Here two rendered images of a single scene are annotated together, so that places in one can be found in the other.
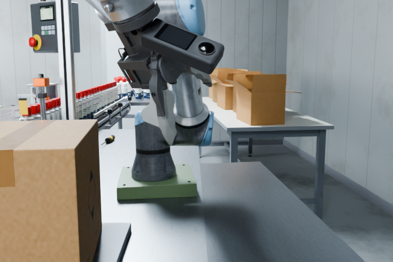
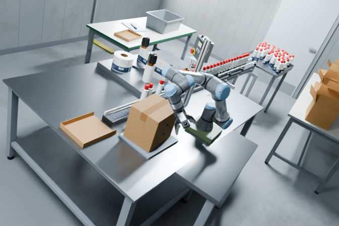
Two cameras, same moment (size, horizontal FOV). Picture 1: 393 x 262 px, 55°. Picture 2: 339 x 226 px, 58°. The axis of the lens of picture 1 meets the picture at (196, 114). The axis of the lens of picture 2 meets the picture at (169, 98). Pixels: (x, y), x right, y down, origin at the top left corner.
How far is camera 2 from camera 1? 1.46 m
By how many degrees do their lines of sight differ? 35
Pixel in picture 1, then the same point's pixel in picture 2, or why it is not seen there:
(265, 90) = (325, 106)
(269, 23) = not seen: outside the picture
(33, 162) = (150, 120)
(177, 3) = (216, 89)
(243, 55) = not seen: outside the picture
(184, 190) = (207, 139)
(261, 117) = (314, 118)
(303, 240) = (218, 178)
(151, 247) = (176, 151)
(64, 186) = (154, 128)
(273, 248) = (206, 174)
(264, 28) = not seen: outside the picture
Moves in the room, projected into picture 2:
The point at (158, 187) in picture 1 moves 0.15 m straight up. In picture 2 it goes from (199, 132) to (205, 118)
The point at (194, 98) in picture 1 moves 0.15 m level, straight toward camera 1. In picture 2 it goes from (220, 113) to (211, 119)
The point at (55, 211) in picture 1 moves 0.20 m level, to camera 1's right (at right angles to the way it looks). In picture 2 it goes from (150, 132) to (172, 149)
